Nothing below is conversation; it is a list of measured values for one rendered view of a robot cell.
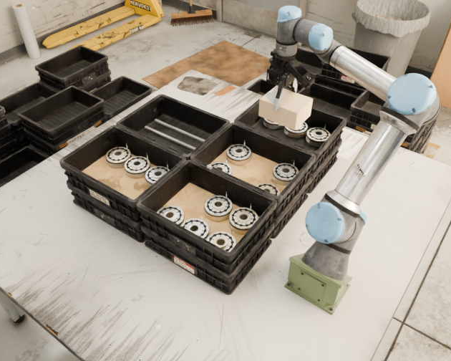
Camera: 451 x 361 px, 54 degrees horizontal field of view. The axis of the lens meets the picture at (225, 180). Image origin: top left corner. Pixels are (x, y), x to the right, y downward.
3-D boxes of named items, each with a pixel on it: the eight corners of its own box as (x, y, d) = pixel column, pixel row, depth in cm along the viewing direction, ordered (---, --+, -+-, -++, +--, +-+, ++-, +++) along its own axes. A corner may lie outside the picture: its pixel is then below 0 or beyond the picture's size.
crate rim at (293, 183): (316, 160, 171) (317, 155, 170) (278, 205, 153) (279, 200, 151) (232, 125, 188) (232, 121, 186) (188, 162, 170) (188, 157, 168)
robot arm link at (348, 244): (357, 250, 145) (374, 213, 143) (344, 251, 134) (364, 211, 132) (326, 233, 151) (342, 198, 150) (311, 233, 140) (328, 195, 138)
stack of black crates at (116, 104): (129, 115, 328) (122, 74, 305) (159, 130, 315) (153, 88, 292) (87, 142, 304) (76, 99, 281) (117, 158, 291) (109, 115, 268)
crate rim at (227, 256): (278, 205, 153) (278, 200, 151) (230, 262, 135) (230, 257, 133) (188, 162, 170) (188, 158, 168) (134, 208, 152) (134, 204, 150)
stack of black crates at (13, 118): (51, 122, 322) (37, 81, 299) (78, 137, 309) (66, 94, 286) (2, 150, 298) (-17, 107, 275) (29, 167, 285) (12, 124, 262)
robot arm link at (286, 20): (293, 16, 138) (273, 8, 142) (290, 49, 145) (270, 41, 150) (308, 8, 142) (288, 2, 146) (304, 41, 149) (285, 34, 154)
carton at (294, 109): (310, 115, 169) (313, 98, 164) (295, 130, 162) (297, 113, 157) (275, 102, 176) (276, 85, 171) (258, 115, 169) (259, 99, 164)
